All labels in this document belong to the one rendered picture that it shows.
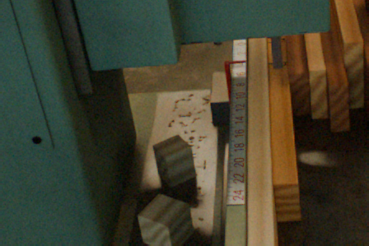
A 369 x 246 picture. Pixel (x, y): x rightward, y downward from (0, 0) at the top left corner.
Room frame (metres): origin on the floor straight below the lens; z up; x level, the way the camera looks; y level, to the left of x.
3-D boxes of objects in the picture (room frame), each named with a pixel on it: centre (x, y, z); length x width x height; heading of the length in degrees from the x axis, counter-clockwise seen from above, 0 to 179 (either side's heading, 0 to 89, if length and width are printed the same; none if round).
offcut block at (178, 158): (0.67, 0.05, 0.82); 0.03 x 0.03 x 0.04; 26
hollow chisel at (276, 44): (0.62, -0.07, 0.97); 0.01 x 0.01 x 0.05; 83
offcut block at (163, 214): (0.57, 0.06, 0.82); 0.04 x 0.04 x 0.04; 52
